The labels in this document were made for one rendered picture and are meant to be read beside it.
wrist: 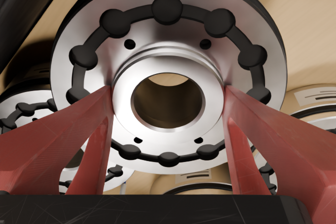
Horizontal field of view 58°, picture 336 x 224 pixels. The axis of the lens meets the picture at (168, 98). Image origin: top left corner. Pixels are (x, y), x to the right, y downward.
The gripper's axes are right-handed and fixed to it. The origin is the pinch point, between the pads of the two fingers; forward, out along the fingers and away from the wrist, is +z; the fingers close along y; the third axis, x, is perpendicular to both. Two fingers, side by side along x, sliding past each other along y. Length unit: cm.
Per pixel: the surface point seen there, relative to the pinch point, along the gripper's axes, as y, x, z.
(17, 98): 8.9, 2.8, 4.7
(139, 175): 2.5, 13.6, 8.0
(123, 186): 3.3, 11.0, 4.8
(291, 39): -7.5, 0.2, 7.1
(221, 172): -4.3, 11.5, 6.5
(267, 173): -7.0, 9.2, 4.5
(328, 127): -9.7, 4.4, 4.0
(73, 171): 6.5, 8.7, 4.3
